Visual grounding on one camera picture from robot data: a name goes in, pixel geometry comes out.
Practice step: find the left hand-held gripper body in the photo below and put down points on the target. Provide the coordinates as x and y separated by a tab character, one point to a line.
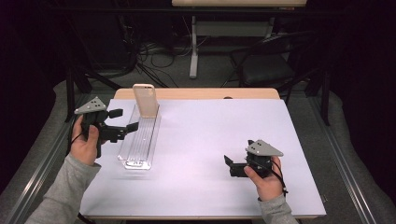
91	107

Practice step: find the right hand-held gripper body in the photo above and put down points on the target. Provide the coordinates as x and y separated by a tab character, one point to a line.
264	148

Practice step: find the clear plastic tray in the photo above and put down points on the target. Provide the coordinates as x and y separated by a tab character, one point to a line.
141	146

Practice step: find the beige phone case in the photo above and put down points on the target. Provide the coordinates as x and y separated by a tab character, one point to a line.
145	102

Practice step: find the person's right hand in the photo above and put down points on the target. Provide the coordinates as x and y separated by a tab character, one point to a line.
267	186

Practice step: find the person's left hand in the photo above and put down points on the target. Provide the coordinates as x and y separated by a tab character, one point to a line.
84	147

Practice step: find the white board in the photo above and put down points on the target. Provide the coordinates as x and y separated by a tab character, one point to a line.
186	186

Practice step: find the dark table grommet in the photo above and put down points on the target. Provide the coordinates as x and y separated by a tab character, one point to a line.
228	97

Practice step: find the dark curtain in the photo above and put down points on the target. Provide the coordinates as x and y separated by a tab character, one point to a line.
25	93
367	93

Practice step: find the wooden table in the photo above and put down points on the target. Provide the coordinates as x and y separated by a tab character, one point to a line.
193	93

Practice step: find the black chair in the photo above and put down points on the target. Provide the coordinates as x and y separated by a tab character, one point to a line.
264	73

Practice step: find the white-legged desk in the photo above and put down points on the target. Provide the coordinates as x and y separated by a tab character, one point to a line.
236	3

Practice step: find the black metal frame post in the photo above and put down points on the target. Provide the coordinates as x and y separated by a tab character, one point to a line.
70	93
326	99

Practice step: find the aluminium rail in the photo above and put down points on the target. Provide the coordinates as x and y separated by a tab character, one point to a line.
40	168
339	158

